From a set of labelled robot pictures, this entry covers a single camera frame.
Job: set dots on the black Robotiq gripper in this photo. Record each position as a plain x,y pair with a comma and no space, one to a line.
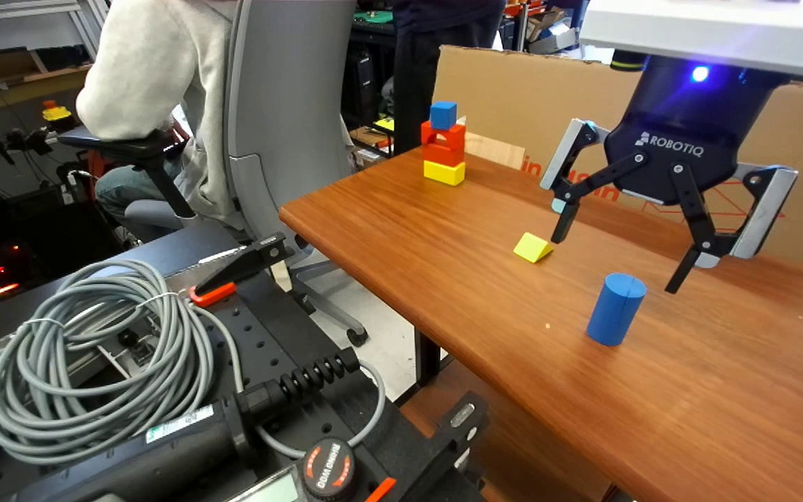
690,128

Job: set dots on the blue cylindrical block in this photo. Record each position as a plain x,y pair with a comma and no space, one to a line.
614,311

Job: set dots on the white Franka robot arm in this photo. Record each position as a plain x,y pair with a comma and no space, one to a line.
698,32

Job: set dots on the yellow wedge block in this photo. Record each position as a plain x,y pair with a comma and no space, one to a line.
531,248

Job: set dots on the yellow rectangular block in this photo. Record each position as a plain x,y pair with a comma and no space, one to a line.
443,174

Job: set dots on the red arch block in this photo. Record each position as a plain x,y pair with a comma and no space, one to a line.
443,146

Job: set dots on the blue cube block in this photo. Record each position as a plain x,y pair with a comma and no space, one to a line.
443,114

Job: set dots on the large cardboard box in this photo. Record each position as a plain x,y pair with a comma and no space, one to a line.
514,93

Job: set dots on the person in black trousers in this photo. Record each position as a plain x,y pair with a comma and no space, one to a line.
439,66

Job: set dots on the grey high-back office chair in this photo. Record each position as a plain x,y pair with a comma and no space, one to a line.
291,93

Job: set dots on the black and red emergency button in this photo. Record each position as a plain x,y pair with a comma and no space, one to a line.
323,466

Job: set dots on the person in white sweater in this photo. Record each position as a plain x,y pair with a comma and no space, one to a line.
150,73

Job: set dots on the black armrest chair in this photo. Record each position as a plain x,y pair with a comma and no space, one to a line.
131,149

